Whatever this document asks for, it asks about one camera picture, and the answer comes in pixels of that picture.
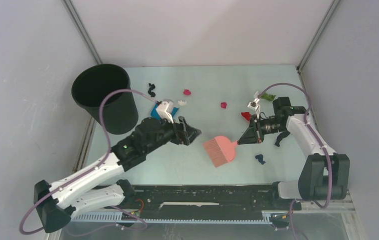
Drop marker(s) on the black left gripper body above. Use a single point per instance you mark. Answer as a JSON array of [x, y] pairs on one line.
[[180, 137]]

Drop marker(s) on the white paper scrap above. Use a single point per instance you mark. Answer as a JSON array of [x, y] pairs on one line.
[[256, 95], [182, 102]]

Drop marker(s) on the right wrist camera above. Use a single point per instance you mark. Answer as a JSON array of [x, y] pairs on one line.
[[255, 106]]

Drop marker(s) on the red paper scrap lower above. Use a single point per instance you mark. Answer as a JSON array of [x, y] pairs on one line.
[[246, 115]]

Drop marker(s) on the magenta paper scrap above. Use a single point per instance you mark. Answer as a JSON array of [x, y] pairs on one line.
[[223, 105]]

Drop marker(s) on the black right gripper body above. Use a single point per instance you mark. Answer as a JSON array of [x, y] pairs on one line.
[[260, 128]]

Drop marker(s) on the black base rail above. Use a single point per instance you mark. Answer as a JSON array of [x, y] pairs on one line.
[[223, 203]]

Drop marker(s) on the red paper scrap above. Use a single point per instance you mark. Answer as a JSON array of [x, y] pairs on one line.
[[246, 115], [187, 92]]

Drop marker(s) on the white paper scrap right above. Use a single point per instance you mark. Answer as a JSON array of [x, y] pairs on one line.
[[256, 95]]

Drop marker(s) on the red paper scrap upper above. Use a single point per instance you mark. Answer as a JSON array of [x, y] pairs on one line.
[[187, 92]]

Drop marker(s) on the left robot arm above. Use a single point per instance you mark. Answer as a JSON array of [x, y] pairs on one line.
[[57, 203]]

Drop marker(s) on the black paper scrap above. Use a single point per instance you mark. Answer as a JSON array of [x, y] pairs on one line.
[[280, 137], [151, 88]]

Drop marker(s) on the blue dustpan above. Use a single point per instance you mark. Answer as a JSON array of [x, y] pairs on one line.
[[155, 115]]

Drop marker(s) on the pink hand brush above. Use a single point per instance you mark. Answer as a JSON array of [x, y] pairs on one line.
[[221, 150]]

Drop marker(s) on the dark blue paper scrap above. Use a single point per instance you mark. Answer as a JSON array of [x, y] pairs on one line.
[[260, 159]]

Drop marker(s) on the black trash bin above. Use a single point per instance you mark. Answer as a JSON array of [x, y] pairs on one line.
[[89, 89]]

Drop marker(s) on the white paper scrap centre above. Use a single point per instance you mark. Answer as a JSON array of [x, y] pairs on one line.
[[182, 102]]

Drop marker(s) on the black paper scrap right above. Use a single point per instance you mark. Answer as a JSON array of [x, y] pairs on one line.
[[280, 137]]

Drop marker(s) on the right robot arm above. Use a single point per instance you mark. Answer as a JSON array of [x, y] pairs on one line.
[[325, 173]]

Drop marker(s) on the green paper scrap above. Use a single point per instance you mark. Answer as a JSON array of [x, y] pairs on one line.
[[268, 97]]

